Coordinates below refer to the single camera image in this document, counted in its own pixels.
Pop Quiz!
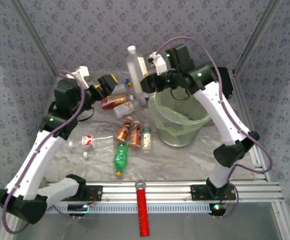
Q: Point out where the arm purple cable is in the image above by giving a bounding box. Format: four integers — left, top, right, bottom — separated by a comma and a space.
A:
3, 70, 87, 235
157, 36, 273, 220

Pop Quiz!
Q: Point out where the translucent green bin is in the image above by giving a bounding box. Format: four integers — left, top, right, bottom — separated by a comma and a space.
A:
148, 91, 212, 148

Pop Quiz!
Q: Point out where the red yellow carton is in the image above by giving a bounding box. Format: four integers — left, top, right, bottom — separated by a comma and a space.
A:
100, 93, 135, 110

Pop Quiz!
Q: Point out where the crushed clear bottle red label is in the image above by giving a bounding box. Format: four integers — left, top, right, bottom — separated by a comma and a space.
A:
68, 134, 115, 152

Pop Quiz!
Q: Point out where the small clear bottle green cap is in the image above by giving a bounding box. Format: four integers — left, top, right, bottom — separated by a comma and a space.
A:
141, 122, 152, 151

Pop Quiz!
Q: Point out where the aluminium frame post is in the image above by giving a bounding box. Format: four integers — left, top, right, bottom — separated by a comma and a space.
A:
233, 0, 284, 75
11, 0, 59, 77

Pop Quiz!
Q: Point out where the white bottle orange V print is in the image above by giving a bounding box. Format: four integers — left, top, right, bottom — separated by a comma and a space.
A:
113, 101, 140, 119

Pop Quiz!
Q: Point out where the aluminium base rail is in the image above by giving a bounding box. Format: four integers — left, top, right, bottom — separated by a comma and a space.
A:
44, 181, 284, 215

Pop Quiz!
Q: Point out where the black flat box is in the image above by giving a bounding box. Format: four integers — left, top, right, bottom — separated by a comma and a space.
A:
217, 66, 235, 99

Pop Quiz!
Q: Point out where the copper label coffee bottle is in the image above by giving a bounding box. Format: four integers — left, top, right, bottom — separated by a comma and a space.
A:
128, 120, 142, 151
114, 116, 133, 145

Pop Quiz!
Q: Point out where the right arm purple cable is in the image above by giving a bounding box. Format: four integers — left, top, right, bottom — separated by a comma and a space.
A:
157, 36, 273, 220

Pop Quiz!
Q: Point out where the red glitter microphone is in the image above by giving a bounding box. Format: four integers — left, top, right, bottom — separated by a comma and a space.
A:
134, 179, 151, 238

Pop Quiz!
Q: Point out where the thin black cable loop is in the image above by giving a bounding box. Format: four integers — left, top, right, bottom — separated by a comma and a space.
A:
169, 87, 190, 101
76, 106, 95, 123

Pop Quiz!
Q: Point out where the green plastic bin liner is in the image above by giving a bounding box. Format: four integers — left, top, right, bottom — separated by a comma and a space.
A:
148, 91, 212, 138

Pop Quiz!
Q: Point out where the green soda bottle yellow cap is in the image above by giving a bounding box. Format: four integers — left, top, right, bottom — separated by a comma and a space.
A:
114, 143, 130, 178

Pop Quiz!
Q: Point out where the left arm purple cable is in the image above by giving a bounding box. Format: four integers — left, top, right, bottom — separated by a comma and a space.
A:
3, 70, 87, 235

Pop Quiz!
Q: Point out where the tall clear bottle yellow label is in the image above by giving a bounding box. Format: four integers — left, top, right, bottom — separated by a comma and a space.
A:
126, 45, 150, 101

